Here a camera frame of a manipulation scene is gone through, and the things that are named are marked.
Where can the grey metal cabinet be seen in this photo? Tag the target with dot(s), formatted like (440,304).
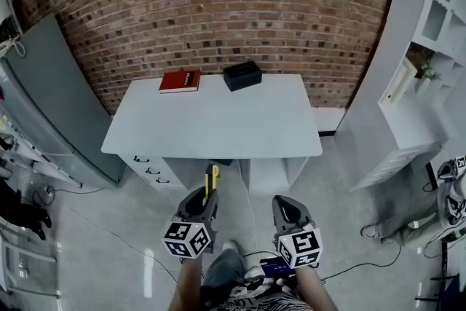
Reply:
(47,91)

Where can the yellow-handled tool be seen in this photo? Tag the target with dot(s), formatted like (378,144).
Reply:
(210,182)

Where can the blue waist device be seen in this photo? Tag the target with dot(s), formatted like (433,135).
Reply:
(276,267)

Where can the person's grey trouser legs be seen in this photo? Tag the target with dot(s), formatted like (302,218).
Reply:
(224,267)

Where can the white shelving unit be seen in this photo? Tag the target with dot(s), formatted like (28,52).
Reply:
(367,102)

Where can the white desk drawer unit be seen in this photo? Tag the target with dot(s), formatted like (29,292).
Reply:
(171,171)

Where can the small green plant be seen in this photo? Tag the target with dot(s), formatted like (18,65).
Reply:
(429,72)

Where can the white metal frame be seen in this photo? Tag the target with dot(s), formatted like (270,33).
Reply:
(22,258)

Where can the white desk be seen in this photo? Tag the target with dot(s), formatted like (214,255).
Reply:
(264,171)

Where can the person's patterned shirt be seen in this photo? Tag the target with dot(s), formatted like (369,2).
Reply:
(255,300)

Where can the person's right forearm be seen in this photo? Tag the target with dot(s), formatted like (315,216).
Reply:
(313,291)

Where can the black floor stand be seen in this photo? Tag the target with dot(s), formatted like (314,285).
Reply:
(444,276)

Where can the person's left forearm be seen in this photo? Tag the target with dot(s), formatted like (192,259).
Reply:
(187,284)

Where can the small black box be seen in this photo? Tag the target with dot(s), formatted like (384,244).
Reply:
(220,162)

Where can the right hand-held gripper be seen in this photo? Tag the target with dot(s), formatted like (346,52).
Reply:
(300,245)

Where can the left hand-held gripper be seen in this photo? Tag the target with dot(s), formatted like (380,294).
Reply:
(185,238)

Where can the red book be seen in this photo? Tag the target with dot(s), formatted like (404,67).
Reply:
(180,81)

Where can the black tissue box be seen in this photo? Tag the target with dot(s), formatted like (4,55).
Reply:
(242,78)

